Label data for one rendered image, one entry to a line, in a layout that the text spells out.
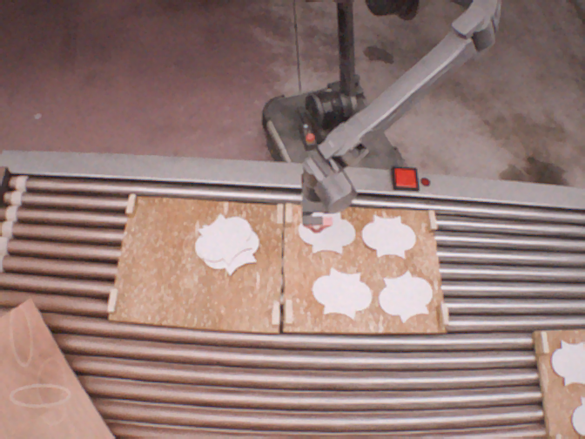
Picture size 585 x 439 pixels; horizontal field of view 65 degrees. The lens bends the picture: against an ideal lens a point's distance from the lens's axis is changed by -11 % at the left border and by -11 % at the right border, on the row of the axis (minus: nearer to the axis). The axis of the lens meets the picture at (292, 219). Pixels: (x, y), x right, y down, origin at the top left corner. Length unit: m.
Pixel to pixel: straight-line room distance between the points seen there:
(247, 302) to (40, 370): 0.51
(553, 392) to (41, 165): 1.54
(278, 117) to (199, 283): 1.36
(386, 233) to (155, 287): 0.61
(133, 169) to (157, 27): 1.99
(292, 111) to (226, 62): 0.73
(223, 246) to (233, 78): 1.82
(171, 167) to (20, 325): 0.61
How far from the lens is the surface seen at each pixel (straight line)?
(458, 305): 1.37
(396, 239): 1.36
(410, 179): 1.49
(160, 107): 2.85
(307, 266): 1.28
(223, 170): 1.44
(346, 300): 1.26
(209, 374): 1.21
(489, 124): 3.15
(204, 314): 1.23
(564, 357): 1.44
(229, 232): 1.29
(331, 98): 2.34
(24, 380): 1.17
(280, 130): 2.41
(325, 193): 1.02
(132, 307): 1.26
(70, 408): 1.12
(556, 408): 1.41
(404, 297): 1.30
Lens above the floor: 2.10
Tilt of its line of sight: 60 degrees down
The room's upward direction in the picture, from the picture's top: 11 degrees clockwise
